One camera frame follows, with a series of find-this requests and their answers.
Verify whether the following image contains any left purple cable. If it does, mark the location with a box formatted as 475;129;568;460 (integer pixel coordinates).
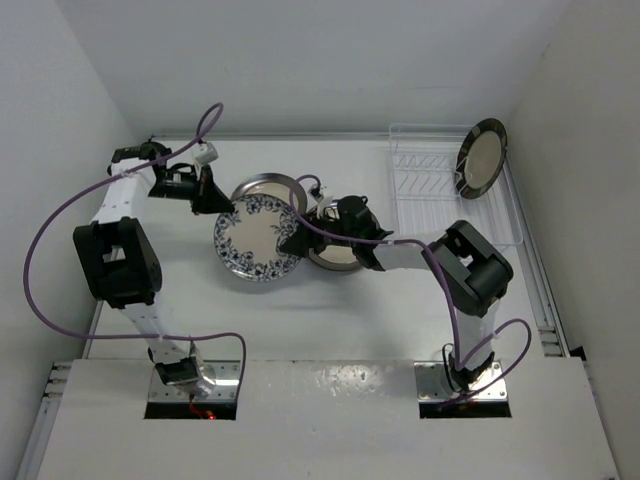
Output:
24;102;247;396

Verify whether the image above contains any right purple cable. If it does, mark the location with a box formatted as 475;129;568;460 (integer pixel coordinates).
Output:
287;173;532;407

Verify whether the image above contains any grey rim plate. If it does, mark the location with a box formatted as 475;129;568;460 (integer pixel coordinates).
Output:
231;173;308;214
305;199;366;274

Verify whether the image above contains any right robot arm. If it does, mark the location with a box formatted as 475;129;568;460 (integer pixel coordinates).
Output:
279;196;513;393

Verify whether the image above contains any blue floral plate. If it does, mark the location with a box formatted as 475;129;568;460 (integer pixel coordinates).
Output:
213;194;301;283

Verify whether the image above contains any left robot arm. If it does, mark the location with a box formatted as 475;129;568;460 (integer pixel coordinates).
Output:
73;141;234;399

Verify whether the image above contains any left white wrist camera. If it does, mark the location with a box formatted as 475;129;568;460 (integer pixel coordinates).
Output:
191;142;219;169

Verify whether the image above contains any brown striped rim plate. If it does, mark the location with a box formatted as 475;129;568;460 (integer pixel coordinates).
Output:
454;118;508;200

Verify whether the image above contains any purple cable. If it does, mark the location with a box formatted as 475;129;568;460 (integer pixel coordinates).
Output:
287;173;532;407
24;102;247;396

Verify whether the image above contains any grey rim plate left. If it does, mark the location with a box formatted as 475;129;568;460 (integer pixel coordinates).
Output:
231;173;308;214

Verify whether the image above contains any white wire dish rack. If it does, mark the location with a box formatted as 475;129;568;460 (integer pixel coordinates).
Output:
389;123;523;251

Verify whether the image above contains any metal base plate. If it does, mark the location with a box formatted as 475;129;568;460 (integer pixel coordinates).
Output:
147;361;241;404
414;361;508;404

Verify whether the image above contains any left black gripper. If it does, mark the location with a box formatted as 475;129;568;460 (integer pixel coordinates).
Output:
148;163;235;216

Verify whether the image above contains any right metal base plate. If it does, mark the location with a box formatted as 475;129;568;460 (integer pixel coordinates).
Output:
414;361;508;404

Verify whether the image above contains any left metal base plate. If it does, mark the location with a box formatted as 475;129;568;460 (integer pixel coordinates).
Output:
147;361;241;404

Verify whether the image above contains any grey rim plate right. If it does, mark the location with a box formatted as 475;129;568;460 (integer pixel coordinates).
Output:
305;199;366;274

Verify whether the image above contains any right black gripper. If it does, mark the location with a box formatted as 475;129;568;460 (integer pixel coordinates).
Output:
282;207;359;257

